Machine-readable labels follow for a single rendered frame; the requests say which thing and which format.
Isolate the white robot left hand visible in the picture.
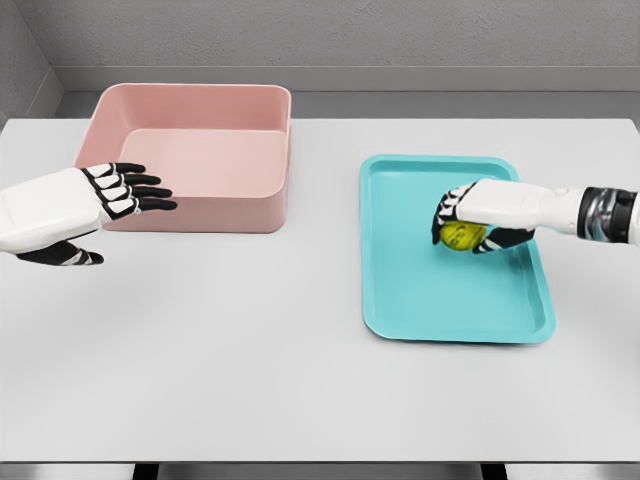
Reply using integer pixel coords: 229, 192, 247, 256
0, 162, 179, 268

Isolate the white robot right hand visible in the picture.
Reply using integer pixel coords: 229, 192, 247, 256
431, 178, 550, 256

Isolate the yellow tennis ball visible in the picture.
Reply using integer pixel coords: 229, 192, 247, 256
439, 219, 488, 253

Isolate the blue plastic tray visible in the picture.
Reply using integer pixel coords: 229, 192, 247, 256
359, 153, 558, 347

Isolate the pink rectangular basket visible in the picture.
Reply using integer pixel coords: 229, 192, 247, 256
73, 82, 294, 235

